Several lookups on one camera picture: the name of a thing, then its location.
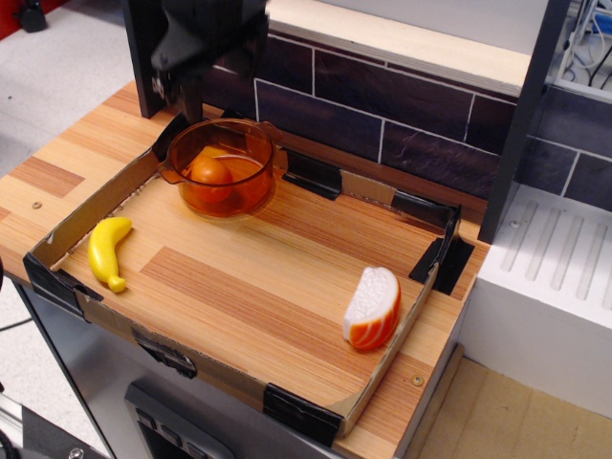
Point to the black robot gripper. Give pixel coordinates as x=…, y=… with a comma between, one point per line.
x=198, y=35

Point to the orange plastic toy carrot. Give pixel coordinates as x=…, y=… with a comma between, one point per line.
x=213, y=179

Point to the transparent orange plastic pot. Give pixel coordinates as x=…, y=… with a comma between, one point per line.
x=247, y=149

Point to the cardboard fence with black tape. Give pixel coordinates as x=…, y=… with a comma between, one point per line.
x=245, y=313

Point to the yellow plastic toy banana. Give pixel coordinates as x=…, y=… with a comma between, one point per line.
x=102, y=256

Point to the light wooden shelf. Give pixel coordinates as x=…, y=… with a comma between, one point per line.
x=450, y=57

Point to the white orange toy sushi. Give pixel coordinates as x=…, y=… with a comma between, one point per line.
x=373, y=311

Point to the grey toy oven front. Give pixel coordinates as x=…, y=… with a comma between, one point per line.
x=174, y=424

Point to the white toy sink drainboard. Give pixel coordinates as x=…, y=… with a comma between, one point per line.
x=540, y=308

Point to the dark grey left post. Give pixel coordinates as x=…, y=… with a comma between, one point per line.
x=145, y=25

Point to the dark grey vertical post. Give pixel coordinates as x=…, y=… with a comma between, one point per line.
x=502, y=191

